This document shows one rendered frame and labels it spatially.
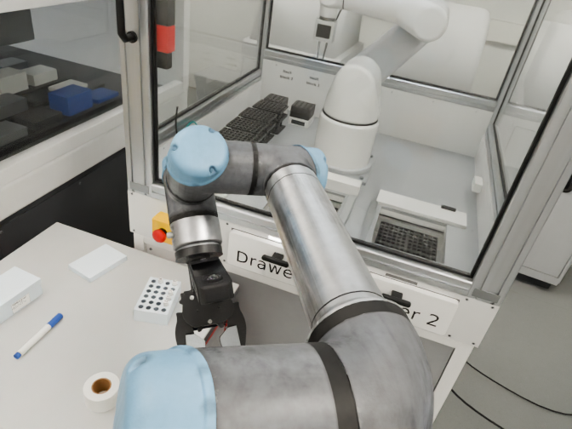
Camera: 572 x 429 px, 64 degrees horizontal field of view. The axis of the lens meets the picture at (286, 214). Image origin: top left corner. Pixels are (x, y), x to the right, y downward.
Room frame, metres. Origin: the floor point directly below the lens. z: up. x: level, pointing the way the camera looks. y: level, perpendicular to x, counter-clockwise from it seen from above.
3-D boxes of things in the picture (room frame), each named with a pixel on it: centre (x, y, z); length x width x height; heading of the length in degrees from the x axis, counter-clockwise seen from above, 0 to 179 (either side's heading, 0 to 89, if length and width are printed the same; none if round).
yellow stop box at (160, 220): (1.02, 0.32, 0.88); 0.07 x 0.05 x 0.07; 76
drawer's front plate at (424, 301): (0.88, -0.31, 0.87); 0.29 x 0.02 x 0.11; 76
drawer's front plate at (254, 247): (0.96, 0.00, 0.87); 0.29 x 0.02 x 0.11; 76
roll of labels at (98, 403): (0.56, 0.32, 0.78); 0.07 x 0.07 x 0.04
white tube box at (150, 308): (0.84, 0.29, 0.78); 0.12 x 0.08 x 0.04; 0
